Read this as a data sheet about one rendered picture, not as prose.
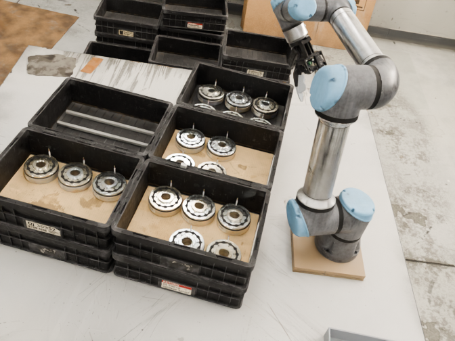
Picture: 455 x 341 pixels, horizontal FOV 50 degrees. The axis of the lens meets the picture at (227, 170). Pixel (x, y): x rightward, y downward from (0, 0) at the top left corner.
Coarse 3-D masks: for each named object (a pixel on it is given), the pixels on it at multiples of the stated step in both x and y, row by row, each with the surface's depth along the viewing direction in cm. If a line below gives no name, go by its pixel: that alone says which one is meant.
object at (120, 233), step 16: (208, 176) 149; (128, 192) 140; (112, 224) 131; (144, 240) 130; (160, 240) 130; (256, 240) 134; (192, 256) 130; (208, 256) 128; (224, 256) 129; (256, 256) 130
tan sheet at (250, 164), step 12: (168, 144) 172; (192, 156) 169; (204, 156) 170; (240, 156) 173; (252, 156) 174; (264, 156) 175; (228, 168) 167; (240, 168) 168; (252, 168) 169; (264, 168) 170; (252, 180) 165; (264, 180) 166
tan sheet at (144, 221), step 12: (144, 204) 151; (216, 204) 155; (144, 216) 148; (156, 216) 148; (180, 216) 150; (216, 216) 152; (252, 216) 154; (132, 228) 144; (144, 228) 144; (156, 228) 145; (168, 228) 146; (180, 228) 146; (192, 228) 147; (204, 228) 148; (216, 228) 148; (252, 228) 150; (168, 240) 142; (204, 240) 144; (240, 240) 146; (252, 240) 147
